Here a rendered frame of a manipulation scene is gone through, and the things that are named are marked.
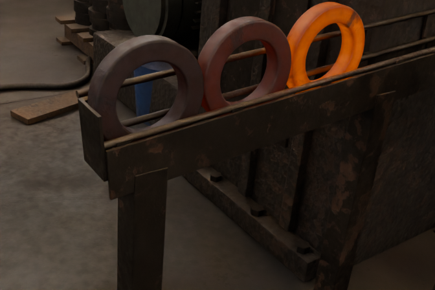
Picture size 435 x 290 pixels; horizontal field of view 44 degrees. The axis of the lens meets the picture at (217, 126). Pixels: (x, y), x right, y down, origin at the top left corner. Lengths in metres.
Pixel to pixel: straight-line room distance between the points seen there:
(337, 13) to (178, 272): 0.84
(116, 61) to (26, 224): 1.02
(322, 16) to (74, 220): 1.04
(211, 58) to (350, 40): 0.32
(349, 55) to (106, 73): 0.51
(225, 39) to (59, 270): 0.89
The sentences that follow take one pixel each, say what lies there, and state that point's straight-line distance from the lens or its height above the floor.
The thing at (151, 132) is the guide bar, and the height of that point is 0.63.
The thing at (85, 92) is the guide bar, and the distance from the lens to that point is 0.85.
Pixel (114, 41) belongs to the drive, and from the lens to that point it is 2.55.
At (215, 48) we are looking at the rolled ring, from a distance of 0.87.
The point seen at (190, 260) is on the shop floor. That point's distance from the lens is 1.57.
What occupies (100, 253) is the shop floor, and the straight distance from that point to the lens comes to 1.60.
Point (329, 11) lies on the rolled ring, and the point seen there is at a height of 0.79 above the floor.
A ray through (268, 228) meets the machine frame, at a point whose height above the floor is 0.07.
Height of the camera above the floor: 1.00
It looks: 25 degrees down
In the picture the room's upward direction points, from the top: 5 degrees clockwise
